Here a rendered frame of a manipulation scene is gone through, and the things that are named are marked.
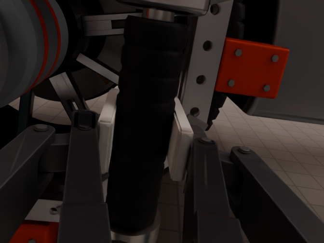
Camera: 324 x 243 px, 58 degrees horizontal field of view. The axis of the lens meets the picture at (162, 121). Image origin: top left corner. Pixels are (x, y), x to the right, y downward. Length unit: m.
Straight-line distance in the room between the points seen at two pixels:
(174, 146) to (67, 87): 0.37
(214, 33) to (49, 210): 0.35
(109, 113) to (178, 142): 0.04
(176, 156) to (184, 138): 0.01
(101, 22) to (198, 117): 0.21
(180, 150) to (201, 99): 0.25
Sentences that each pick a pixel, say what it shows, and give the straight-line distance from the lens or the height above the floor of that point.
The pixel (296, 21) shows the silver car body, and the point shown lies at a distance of 0.60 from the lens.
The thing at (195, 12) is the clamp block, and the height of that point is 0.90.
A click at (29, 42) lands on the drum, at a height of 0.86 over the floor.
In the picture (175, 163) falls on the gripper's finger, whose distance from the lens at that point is 0.16.
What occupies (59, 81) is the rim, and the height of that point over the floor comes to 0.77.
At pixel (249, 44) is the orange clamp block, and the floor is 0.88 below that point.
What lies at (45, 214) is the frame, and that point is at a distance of 0.50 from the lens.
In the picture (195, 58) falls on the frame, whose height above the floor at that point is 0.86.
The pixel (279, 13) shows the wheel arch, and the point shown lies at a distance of 0.58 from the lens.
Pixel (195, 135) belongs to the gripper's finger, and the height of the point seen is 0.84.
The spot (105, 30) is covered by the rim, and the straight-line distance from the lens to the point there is 0.49.
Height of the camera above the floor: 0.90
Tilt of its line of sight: 19 degrees down
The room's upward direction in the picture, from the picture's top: 9 degrees clockwise
